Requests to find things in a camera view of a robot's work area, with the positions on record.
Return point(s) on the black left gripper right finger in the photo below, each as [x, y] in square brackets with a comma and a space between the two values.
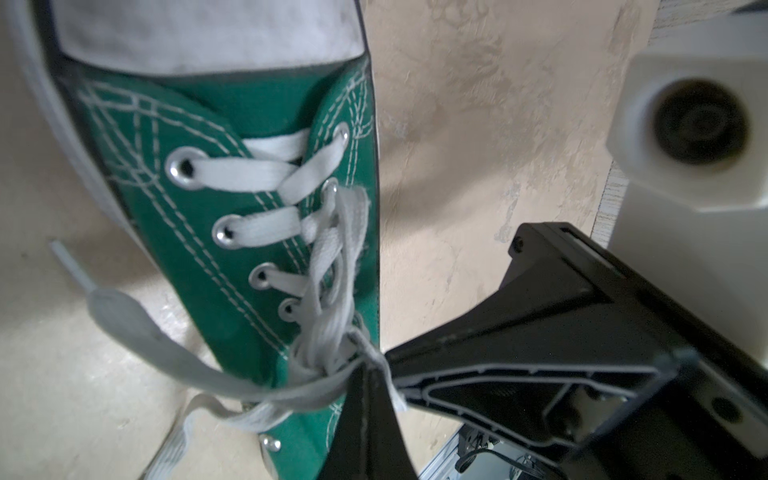
[385, 454]

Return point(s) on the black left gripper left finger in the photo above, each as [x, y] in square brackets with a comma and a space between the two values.
[347, 457]

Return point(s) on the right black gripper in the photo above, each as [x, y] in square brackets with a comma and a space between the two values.
[577, 350]

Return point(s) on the white shoelace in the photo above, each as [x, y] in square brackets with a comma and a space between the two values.
[333, 342]

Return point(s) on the green canvas sneaker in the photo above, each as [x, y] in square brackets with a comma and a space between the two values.
[124, 83]

